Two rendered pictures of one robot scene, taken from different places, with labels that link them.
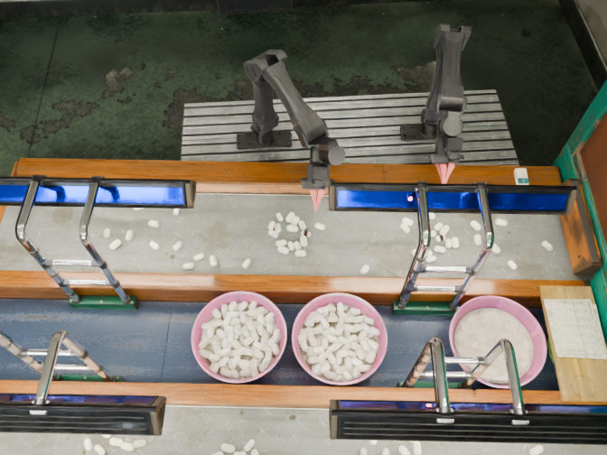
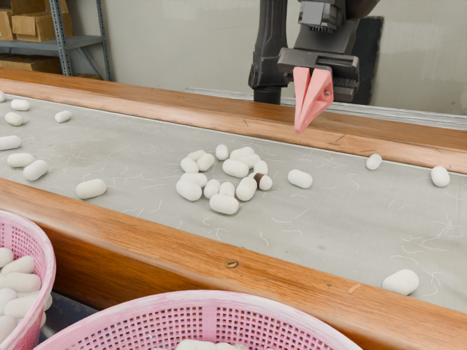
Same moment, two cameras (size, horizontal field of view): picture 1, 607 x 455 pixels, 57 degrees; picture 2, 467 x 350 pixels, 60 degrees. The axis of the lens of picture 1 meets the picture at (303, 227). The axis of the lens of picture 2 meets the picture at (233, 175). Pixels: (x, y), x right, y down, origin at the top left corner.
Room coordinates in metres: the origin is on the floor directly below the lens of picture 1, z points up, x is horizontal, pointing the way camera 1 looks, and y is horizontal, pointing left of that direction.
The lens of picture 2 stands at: (0.44, -0.17, 0.99)
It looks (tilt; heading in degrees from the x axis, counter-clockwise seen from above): 27 degrees down; 24
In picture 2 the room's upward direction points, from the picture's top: straight up
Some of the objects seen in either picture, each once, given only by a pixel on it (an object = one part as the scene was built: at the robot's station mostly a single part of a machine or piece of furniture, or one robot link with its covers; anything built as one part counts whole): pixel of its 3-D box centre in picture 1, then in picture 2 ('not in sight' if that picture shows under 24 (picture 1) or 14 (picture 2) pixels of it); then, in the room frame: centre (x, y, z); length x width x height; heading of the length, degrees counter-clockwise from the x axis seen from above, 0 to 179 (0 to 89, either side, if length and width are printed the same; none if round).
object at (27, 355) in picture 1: (51, 392); not in sight; (0.34, 0.61, 0.90); 0.20 x 0.19 x 0.45; 89
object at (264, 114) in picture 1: (263, 96); (274, 5); (1.29, 0.13, 0.92); 0.07 x 0.06 x 0.33; 127
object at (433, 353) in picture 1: (453, 400); not in sight; (0.32, -0.36, 0.90); 0.20 x 0.19 x 0.45; 89
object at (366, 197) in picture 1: (450, 193); not in sight; (0.80, -0.38, 1.08); 0.62 x 0.08 x 0.07; 89
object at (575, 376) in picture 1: (576, 340); not in sight; (0.52, -0.76, 0.77); 0.33 x 0.15 x 0.01; 179
